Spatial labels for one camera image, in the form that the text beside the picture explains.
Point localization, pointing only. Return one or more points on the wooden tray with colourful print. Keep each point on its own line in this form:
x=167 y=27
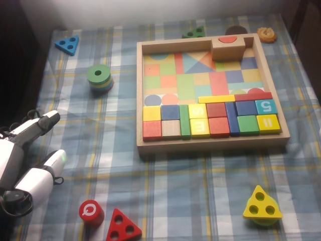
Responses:
x=175 y=75

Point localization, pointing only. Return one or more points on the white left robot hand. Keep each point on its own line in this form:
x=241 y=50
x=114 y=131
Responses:
x=32 y=183

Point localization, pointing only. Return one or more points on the green triangle with holes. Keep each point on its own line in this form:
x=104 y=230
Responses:
x=186 y=35

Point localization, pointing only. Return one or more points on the blue triangle with holes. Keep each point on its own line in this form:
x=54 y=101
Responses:
x=62 y=45

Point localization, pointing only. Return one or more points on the yellow triangle with holes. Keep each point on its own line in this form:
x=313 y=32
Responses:
x=260 y=203

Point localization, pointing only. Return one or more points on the natural wooden arch block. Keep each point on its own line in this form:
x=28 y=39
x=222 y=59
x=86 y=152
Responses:
x=225 y=51

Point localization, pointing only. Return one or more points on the red triangle with holes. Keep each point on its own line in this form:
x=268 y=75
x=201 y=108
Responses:
x=120 y=229

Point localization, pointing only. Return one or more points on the tan swirl cookie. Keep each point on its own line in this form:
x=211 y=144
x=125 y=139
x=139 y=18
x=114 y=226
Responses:
x=267 y=36

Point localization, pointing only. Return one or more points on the blue plaid table cloth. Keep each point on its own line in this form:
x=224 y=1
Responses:
x=175 y=190

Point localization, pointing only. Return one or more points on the red cylinder toy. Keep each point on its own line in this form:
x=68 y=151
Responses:
x=91 y=218

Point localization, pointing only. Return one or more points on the dark chocolate cookie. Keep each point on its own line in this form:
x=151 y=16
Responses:
x=235 y=30

